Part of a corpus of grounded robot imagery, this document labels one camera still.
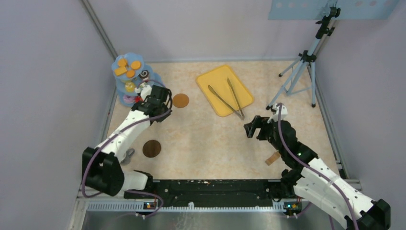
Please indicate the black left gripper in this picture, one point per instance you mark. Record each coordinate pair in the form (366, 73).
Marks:
(162, 117)

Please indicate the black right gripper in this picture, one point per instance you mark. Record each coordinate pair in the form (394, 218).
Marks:
(258, 122)

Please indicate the light brown round coaster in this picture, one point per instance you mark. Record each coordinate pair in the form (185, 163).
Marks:
(180, 100)

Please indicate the chocolate swirl roll cake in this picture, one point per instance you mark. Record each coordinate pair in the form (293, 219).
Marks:
(144, 74)

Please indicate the purple sprinkled donut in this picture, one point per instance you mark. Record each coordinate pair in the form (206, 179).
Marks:
(128, 99)

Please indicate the yellow cream puff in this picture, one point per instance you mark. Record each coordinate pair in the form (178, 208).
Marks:
(130, 86)

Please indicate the round orange biscuit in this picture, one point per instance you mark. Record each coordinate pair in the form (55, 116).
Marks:
(130, 73)
(135, 65)
(122, 62)

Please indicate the round orange biscuit top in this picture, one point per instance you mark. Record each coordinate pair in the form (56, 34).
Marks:
(135, 65)

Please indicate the dark brown round coaster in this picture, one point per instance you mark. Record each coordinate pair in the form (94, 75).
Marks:
(151, 148)

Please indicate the square orange biscuit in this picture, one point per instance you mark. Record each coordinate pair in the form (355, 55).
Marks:
(120, 71)

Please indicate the yellow serving tray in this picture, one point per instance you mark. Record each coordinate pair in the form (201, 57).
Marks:
(228, 86)

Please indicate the grey handled mug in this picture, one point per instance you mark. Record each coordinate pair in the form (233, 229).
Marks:
(128, 155)

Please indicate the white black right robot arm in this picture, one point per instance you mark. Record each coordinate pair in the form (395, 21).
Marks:
(311, 179)

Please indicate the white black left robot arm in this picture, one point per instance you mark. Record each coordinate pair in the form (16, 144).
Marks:
(101, 165)

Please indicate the small wooden block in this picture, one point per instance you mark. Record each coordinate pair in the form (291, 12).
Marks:
(274, 157)

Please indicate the blue three-tier cake stand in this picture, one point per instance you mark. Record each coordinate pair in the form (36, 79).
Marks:
(153, 79)

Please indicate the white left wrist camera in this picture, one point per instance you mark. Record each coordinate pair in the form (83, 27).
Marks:
(142, 91)

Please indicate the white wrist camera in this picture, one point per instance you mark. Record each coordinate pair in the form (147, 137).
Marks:
(279, 112)
(142, 91)

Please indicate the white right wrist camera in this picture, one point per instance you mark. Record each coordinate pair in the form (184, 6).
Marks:
(279, 112)

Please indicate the blue camera tripod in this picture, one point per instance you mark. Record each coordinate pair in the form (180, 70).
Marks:
(307, 60)

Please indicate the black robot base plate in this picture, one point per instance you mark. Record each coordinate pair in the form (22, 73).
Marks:
(218, 193)

